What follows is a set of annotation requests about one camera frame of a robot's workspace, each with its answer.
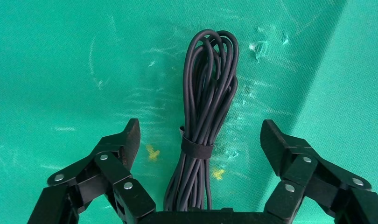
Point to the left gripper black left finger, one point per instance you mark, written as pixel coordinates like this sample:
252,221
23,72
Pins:
111,167

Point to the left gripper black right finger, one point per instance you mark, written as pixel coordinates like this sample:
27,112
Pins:
300,167

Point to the green table cloth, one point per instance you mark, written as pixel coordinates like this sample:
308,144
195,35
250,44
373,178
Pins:
53,61

